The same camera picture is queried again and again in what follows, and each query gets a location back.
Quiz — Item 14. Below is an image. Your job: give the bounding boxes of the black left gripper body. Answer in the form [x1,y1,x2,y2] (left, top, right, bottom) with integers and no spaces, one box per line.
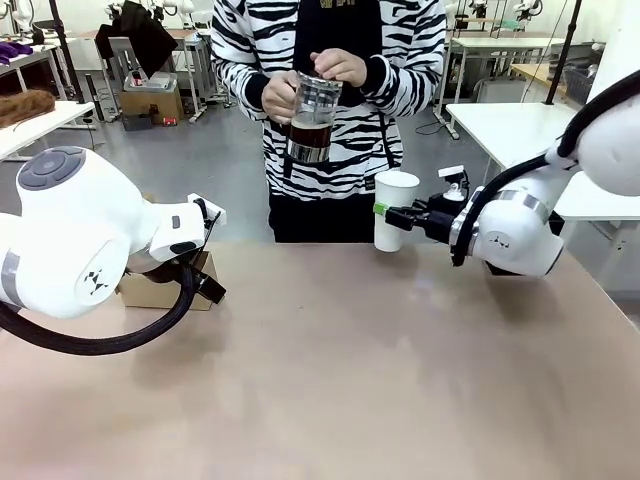
[192,272,227,304]

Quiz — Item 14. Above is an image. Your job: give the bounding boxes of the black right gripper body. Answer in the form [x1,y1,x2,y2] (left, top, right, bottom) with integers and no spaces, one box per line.
[419,192,469,246]

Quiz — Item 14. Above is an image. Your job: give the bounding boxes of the white paper cup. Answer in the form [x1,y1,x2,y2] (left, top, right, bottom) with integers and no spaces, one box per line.
[373,171,420,253]

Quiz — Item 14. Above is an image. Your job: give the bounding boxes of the brown cardboard cup carrier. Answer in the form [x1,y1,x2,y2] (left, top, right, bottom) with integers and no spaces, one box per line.
[115,251,220,312]

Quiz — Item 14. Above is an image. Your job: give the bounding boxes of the glass french press with coffee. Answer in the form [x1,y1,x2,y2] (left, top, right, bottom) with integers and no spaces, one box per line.
[285,69,345,165]

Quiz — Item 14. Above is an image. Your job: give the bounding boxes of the zebra sleeved left forearm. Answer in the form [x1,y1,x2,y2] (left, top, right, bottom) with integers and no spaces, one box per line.
[359,53,447,109]

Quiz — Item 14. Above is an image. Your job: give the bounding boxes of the zebra sleeved right forearm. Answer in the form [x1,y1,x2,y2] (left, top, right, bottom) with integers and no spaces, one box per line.
[209,29,281,122]

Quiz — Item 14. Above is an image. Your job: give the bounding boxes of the person's left hand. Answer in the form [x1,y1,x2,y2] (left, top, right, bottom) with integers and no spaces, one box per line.
[309,50,369,90]

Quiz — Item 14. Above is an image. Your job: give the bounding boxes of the person's right hand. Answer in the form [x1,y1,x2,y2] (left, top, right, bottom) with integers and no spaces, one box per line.
[262,70,301,126]

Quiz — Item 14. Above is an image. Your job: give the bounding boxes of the person in zebra hoodie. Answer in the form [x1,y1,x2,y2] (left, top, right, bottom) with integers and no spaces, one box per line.
[209,0,447,245]

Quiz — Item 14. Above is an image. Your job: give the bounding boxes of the large white table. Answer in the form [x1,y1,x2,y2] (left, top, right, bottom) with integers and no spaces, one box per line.
[444,102,640,221]

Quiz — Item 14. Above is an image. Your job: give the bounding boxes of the wooden top table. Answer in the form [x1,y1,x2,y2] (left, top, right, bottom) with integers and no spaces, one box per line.
[509,62,569,96]

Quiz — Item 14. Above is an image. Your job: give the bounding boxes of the white background table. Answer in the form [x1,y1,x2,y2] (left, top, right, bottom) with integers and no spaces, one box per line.
[447,37,556,101]

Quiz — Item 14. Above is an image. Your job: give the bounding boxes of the brown cardboard box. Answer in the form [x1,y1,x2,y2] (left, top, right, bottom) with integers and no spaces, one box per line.
[118,88,185,126]

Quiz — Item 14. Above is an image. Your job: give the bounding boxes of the black stand pole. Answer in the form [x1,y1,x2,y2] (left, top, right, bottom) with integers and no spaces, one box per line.
[544,0,584,106]

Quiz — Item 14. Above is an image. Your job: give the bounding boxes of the grey lidded plastic container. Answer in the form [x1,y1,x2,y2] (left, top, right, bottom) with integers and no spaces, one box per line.
[123,71,179,94]

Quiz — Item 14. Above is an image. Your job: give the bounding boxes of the white side table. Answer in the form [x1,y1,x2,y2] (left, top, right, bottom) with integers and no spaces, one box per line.
[0,99,97,162]

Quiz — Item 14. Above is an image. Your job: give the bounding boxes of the brown fur piece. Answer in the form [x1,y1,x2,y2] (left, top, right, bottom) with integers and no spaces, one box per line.
[0,88,56,129]

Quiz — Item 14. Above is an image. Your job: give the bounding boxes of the black cloth sheet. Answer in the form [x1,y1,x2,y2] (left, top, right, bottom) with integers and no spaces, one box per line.
[94,0,180,80]

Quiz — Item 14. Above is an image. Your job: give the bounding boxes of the black tripod pole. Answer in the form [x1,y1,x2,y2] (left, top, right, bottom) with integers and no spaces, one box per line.
[47,0,96,124]

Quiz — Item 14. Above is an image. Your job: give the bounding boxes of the purple cloth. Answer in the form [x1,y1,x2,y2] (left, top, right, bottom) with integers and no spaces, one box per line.
[0,42,34,65]

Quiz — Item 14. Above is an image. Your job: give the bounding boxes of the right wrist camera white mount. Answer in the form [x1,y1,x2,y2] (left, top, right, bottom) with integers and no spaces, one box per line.
[438,166,471,201]

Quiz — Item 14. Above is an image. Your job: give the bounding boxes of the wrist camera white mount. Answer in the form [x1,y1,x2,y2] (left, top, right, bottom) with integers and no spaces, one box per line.
[187,193,229,226]
[438,166,471,201]

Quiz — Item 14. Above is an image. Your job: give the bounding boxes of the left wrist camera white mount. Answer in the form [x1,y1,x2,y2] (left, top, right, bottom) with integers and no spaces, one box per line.
[187,193,229,226]

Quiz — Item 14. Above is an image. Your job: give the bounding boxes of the black sleeved left arm cable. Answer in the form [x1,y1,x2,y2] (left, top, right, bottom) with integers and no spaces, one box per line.
[0,264,197,357]

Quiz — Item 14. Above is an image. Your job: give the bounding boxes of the black sleeved arm cable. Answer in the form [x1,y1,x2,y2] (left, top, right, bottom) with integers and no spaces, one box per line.
[449,67,640,266]
[0,264,197,357]

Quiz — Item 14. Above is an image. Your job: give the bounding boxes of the black sleeved right arm cable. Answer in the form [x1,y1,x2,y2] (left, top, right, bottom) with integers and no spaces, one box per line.
[449,67,640,266]

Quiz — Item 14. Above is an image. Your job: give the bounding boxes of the grey wire basket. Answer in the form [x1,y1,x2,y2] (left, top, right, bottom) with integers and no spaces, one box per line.
[562,63,601,106]

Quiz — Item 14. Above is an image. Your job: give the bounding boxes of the short black post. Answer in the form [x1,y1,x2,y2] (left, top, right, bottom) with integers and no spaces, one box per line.
[84,73,106,121]

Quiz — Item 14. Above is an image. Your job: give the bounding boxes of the grey metal table frame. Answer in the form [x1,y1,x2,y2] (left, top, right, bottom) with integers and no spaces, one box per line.
[184,29,221,124]

